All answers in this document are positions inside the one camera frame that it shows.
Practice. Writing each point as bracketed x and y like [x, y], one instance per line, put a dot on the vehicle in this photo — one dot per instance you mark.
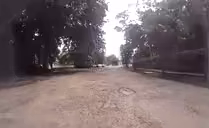
[100, 65]

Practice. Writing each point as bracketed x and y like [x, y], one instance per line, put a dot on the manhole cover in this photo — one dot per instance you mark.
[126, 90]

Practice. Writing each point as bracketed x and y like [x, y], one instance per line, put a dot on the grey-brown asphalt road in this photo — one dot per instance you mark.
[102, 100]

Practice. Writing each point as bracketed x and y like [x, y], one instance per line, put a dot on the wood of dark trees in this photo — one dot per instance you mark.
[52, 30]

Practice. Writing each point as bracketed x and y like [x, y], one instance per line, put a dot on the dark fence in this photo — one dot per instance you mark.
[178, 56]

